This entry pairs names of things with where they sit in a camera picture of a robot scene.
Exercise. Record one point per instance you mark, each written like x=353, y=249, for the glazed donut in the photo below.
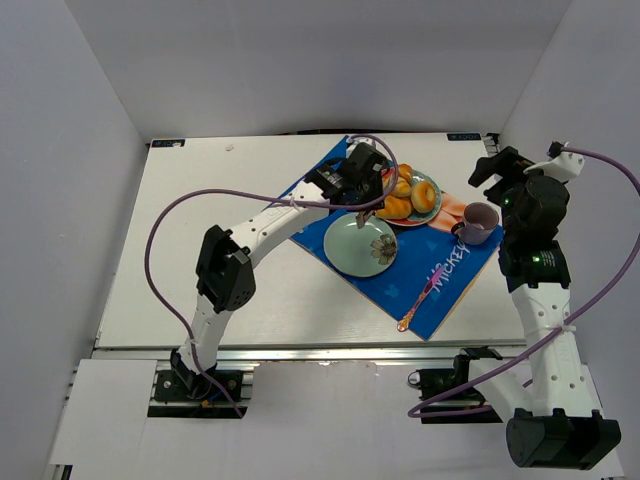
x=423, y=196

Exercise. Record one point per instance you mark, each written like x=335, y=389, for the small bread roll back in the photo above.
x=405, y=172

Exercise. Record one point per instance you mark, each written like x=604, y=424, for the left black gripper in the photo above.
x=367, y=201

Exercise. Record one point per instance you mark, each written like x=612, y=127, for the purple mug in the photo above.
x=477, y=223

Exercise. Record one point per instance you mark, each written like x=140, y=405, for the silver metal tongs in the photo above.
x=362, y=217

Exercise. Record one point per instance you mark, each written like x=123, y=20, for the blue label sticker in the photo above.
x=167, y=143
x=463, y=136

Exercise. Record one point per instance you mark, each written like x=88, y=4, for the pink gold ornate knife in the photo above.
x=404, y=323

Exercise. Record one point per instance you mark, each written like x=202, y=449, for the aluminium rail table edge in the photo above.
x=410, y=353

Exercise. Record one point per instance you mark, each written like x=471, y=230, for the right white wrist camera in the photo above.
x=561, y=165

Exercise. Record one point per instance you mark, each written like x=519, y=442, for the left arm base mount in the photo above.
x=170, y=398

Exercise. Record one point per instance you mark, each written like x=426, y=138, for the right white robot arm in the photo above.
x=555, y=422

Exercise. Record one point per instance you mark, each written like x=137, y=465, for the croissant bread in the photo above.
x=402, y=188
x=395, y=208

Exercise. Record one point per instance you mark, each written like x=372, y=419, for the blue label sticker right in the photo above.
x=463, y=136

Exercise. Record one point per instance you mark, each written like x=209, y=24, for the green floral plate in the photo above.
x=361, y=252

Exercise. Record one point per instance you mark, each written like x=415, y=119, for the croissant bread middle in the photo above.
x=402, y=188

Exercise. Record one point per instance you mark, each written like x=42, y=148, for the croissant bread front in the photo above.
x=395, y=208

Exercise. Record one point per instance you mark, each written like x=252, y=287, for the red rimmed bread plate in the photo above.
x=416, y=218

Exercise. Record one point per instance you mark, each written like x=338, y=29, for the blue label sticker left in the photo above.
x=167, y=143

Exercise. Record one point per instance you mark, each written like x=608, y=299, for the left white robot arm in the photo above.
x=227, y=259

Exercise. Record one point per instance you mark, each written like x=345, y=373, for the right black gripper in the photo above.
x=493, y=167

